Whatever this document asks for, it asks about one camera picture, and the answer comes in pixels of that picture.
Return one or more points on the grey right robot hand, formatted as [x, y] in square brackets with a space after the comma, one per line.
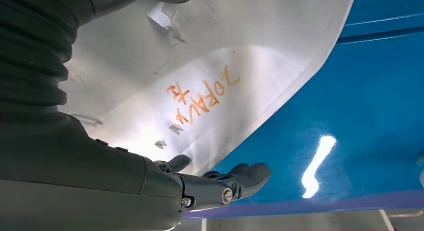
[82, 176]

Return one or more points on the blue steel shelf rack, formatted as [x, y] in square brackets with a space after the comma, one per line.
[331, 107]

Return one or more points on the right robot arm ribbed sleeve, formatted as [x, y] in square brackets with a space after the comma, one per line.
[33, 57]

